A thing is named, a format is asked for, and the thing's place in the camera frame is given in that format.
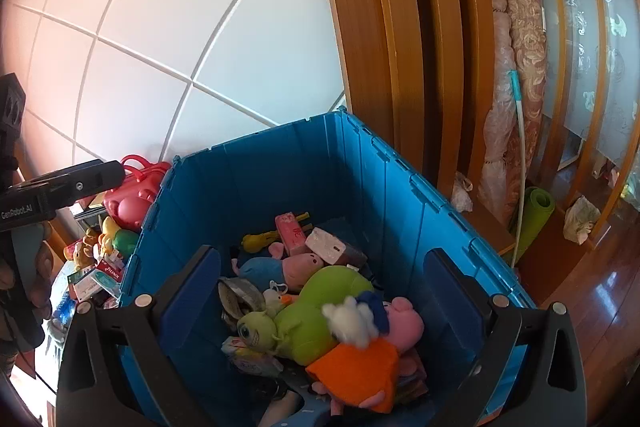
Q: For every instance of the blue plastic crate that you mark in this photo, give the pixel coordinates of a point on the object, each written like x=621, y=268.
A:
x=310, y=167

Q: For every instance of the white and teal box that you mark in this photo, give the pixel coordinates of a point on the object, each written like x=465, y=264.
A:
x=90, y=284

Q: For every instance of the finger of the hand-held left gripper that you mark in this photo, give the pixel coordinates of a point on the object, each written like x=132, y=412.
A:
x=85, y=182

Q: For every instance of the yellow plush toy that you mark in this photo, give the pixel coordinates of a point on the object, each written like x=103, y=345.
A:
x=107, y=229

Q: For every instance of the red plastic case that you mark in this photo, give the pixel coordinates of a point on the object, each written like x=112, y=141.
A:
x=132, y=207

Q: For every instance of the frosted glass sliding door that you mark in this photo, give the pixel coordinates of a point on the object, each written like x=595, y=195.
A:
x=600, y=32

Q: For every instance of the red patterned rolled carpet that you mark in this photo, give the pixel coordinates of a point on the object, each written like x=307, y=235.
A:
x=525, y=32

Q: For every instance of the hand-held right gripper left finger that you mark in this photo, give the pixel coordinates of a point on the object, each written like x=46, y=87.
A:
x=192, y=302

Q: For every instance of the colourful snack packet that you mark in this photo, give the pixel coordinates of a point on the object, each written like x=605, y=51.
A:
x=250, y=354

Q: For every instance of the wooden door frame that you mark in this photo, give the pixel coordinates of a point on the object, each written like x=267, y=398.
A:
x=370, y=32

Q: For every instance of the pink roll in plastic wrap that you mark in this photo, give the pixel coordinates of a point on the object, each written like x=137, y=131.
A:
x=497, y=132

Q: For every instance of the pig plush orange dress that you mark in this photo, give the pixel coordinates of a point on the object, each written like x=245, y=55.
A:
x=360, y=367

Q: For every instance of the person's left hand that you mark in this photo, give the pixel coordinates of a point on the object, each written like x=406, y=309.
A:
x=45, y=264

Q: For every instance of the brown bear figurine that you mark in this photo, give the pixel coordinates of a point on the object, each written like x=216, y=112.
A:
x=82, y=249

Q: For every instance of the pink box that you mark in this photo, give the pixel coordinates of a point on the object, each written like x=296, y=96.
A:
x=292, y=232

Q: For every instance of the pig plush blue body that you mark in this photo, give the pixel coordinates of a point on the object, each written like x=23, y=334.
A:
x=265, y=269

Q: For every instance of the green frog plush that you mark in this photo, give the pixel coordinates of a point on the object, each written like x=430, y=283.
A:
x=126, y=241

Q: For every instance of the pale pink tissue packet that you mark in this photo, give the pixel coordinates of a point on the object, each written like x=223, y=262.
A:
x=327, y=247

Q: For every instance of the crumpled white plastic bag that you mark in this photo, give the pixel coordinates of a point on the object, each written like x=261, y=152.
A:
x=580, y=217

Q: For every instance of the yellow rubber toy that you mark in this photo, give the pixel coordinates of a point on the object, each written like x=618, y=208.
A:
x=260, y=239

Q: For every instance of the green yoga mat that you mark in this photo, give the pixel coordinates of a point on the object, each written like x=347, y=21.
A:
x=535, y=212

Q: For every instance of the blue bristly toy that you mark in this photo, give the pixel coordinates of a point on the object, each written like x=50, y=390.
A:
x=62, y=312

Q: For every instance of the green monster plush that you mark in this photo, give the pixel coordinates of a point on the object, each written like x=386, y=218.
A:
x=315, y=307

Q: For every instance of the grey rabbit plush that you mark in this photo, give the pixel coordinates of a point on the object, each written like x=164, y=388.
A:
x=240, y=297

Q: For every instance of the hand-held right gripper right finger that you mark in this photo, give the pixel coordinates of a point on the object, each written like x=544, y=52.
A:
x=445, y=287

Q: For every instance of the small white duck plush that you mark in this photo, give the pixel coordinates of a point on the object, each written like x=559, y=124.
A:
x=274, y=299

